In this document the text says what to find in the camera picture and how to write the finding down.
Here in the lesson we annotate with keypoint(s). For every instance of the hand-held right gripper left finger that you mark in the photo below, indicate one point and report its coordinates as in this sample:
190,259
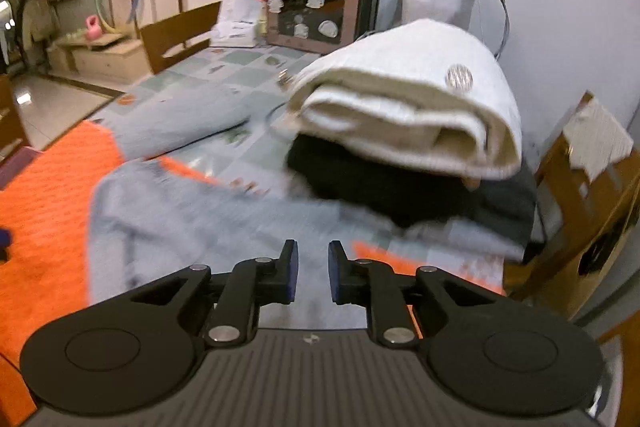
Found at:
293,272

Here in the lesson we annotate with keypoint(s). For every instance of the grey pants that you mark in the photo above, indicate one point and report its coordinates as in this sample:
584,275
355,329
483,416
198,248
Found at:
200,217

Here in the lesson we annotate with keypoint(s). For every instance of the folded dark grey garment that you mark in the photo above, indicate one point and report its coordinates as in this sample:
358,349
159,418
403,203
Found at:
505,202

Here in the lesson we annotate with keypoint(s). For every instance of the low beige cabinet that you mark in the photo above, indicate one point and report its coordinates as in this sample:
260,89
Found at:
110,62

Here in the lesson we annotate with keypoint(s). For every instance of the orange patterned mat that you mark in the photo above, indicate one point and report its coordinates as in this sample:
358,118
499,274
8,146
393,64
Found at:
45,217

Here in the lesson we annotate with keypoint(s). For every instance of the cardboard box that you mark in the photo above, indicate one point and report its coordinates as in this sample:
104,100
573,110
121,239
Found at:
575,217

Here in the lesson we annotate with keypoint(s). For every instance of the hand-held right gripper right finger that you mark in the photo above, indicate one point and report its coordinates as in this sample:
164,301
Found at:
334,274

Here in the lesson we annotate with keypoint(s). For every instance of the folded cream blanket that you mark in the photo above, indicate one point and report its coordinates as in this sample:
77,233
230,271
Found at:
400,72

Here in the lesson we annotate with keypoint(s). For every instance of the folded black garment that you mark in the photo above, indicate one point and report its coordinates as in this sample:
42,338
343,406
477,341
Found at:
350,187

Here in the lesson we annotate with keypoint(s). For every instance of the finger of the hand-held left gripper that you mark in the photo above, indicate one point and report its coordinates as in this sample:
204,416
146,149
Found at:
4,244

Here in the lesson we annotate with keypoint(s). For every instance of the white cloth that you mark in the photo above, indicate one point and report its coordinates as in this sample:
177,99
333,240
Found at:
600,137

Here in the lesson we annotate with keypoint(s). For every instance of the pile of white paper bags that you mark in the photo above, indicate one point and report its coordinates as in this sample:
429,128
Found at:
235,17

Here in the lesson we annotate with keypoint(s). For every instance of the pink kettlebell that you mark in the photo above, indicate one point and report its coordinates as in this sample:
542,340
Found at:
92,32

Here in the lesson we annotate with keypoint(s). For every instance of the checked patterned tablecloth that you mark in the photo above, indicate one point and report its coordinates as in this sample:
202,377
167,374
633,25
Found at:
230,59

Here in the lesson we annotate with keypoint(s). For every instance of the cream hanging coat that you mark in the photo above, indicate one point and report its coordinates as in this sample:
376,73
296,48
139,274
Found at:
37,22

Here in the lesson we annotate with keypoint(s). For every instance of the small metal object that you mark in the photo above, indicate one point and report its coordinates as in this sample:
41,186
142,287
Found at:
286,80

